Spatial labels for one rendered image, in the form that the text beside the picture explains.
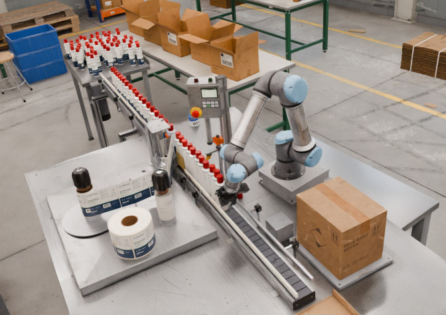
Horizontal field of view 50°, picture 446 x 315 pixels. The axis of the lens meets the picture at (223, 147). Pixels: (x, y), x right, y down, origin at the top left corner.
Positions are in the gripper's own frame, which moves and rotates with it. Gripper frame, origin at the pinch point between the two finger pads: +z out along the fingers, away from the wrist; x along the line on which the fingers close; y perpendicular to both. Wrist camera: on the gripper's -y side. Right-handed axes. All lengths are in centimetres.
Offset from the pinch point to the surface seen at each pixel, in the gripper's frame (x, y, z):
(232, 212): 4.1, -1.3, 3.9
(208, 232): 9.6, 15.8, 0.8
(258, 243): 26.6, -0.5, -9.0
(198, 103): -45, -3, -24
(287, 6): -265, -254, 170
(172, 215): -6.1, 26.9, 3.9
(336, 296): 64, -12, -26
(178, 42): -212, -80, 122
